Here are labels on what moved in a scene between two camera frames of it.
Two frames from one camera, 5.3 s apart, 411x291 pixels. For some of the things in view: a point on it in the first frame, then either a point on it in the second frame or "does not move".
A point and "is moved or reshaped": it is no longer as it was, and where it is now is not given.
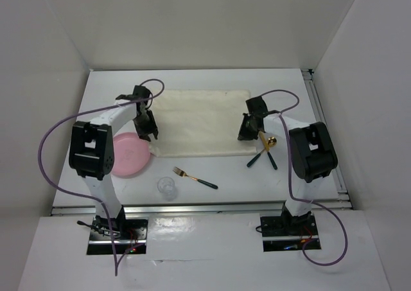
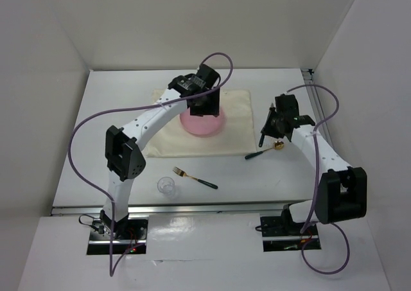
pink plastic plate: [131, 154] is moved or reshaped
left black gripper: [151, 128] to [212, 108]
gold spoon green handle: [271, 141] is moved or reshaped
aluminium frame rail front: [131, 210] does not move
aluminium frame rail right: [311, 81] does not move
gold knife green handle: [268, 149] is moved or reshaped
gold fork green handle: [184, 175] does not move
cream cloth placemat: [200, 123] does not move
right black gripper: [243, 133] to [267, 130]
